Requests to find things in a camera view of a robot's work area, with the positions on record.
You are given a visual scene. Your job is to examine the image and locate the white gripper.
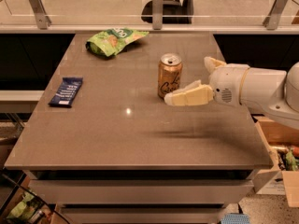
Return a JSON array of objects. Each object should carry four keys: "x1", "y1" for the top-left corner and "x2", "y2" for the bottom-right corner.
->
[{"x1": 164, "y1": 57, "x2": 249, "y2": 106}]

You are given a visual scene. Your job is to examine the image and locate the orange soda can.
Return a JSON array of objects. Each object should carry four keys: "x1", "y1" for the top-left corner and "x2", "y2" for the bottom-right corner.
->
[{"x1": 158, "y1": 53, "x2": 183, "y2": 98}]

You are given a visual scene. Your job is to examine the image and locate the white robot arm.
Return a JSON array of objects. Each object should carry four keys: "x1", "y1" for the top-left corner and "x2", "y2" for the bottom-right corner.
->
[{"x1": 164, "y1": 57, "x2": 299, "y2": 129}]

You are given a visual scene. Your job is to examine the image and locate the green rice chip bag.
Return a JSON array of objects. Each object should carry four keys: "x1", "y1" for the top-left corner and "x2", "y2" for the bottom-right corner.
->
[{"x1": 85, "y1": 28, "x2": 149, "y2": 57}]

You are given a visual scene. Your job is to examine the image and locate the green bag in bin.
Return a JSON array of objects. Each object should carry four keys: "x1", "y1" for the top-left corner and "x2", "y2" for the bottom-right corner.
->
[{"x1": 6, "y1": 192, "x2": 43, "y2": 222}]

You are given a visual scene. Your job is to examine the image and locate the black office chair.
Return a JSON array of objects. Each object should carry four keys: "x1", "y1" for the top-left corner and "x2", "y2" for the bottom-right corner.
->
[{"x1": 141, "y1": 0, "x2": 194, "y2": 24}]

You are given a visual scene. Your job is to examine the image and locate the cardboard box with items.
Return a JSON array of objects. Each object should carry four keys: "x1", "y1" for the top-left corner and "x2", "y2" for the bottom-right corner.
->
[{"x1": 253, "y1": 116, "x2": 299, "y2": 207}]

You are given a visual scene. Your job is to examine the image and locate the blue snack bar wrapper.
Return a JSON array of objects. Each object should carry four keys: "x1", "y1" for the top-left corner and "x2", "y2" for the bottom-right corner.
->
[{"x1": 49, "y1": 77, "x2": 83, "y2": 107}]

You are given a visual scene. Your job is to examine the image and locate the blue mesh basket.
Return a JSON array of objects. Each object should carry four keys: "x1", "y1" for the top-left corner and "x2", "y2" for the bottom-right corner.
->
[{"x1": 221, "y1": 214, "x2": 250, "y2": 224}]

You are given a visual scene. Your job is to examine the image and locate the lower grey drawer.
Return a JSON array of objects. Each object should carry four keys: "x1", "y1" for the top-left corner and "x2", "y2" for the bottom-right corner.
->
[{"x1": 60, "y1": 207, "x2": 226, "y2": 224}]

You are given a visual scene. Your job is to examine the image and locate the grey drawer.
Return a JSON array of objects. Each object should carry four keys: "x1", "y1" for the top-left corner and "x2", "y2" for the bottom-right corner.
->
[
  {"x1": 29, "y1": 180, "x2": 253, "y2": 205},
  {"x1": 60, "y1": 207, "x2": 226, "y2": 224}
]

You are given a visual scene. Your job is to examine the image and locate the upper grey drawer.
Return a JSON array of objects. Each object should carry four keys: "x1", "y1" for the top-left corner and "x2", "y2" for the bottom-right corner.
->
[{"x1": 29, "y1": 180, "x2": 253, "y2": 205}]

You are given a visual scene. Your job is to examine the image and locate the right metal railing bracket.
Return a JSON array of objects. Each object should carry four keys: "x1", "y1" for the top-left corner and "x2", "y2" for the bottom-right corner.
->
[{"x1": 263, "y1": 0, "x2": 288, "y2": 30}]

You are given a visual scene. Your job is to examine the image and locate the metal railing bracket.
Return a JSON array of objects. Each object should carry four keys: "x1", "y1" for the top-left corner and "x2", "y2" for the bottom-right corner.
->
[
  {"x1": 28, "y1": 0, "x2": 51, "y2": 30},
  {"x1": 152, "y1": 0, "x2": 163, "y2": 30},
  {"x1": 263, "y1": 0, "x2": 288, "y2": 30}
]

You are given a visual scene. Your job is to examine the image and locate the middle metal railing bracket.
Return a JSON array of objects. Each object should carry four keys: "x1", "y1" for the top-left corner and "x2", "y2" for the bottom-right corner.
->
[{"x1": 152, "y1": 0, "x2": 163, "y2": 30}]

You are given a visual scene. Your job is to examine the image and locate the left metal railing bracket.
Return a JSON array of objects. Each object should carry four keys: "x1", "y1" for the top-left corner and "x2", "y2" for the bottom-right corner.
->
[{"x1": 28, "y1": 0, "x2": 51, "y2": 30}]

